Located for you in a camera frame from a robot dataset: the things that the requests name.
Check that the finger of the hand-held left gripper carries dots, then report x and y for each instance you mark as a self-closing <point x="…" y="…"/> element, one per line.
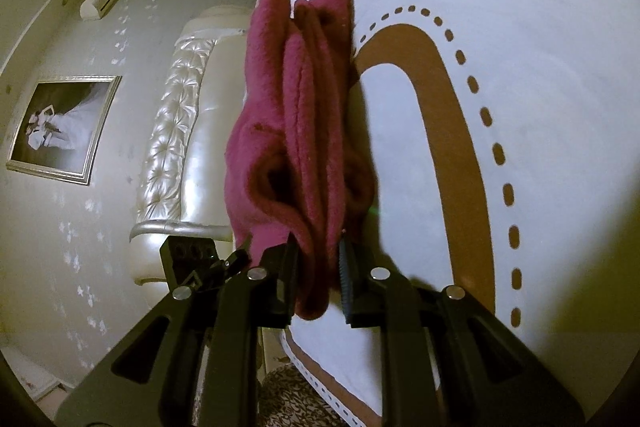
<point x="235" y="259"/>
<point x="187" y="252"/>

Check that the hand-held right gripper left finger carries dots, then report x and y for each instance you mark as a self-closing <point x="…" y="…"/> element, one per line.
<point x="286" y="272"/>

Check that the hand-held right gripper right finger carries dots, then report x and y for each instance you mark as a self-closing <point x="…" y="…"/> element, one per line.
<point x="346" y="279"/>

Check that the magenta knitted sweater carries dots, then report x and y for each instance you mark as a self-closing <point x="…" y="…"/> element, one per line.
<point x="300" y="132"/>

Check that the cream tufted leather headboard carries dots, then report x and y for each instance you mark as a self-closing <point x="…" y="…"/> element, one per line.
<point x="190" y="132"/>

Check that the brown floral patterned cloth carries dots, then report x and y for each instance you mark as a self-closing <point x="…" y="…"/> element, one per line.
<point x="295" y="397"/>

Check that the white printed bedsheet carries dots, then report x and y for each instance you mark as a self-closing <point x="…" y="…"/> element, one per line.
<point x="550" y="82"/>

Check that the framed wall photograph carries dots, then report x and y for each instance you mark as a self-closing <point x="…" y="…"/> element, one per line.
<point x="60" y="132"/>

